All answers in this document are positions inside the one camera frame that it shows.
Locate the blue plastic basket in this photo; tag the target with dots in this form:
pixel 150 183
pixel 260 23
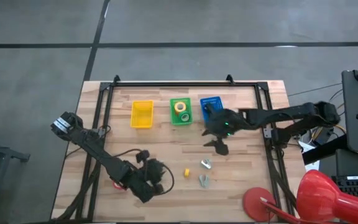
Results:
pixel 213 101

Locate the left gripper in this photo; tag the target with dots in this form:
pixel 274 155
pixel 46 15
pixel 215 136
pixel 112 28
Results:
pixel 154 171

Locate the green tape roll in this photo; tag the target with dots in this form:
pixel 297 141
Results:
pixel 181 117

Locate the yellow plastic basket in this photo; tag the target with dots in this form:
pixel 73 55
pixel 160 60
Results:
pixel 141 115

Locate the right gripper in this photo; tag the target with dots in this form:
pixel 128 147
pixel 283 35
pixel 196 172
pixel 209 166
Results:
pixel 225 121

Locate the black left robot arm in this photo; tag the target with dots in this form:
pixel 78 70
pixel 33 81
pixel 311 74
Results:
pixel 98 149

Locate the black aluminium table frame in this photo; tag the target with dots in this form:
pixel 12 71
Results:
pixel 182 84

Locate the small yellow block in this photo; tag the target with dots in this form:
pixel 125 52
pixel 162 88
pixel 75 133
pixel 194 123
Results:
pixel 186 173

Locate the large yellow tape roll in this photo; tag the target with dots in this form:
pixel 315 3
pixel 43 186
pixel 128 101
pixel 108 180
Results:
pixel 177 107

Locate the black stand beam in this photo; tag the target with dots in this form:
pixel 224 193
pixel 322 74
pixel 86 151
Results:
pixel 322 152

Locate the red tape roll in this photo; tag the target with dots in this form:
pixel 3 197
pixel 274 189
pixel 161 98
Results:
pixel 117 186

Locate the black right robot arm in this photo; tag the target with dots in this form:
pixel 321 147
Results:
pixel 291 115

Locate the green plastic basket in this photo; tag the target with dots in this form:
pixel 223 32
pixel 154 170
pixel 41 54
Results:
pixel 174 119

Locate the red desk lamp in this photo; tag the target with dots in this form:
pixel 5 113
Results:
pixel 322 196

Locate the black stapler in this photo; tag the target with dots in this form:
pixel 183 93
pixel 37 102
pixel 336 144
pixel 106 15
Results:
pixel 209 108

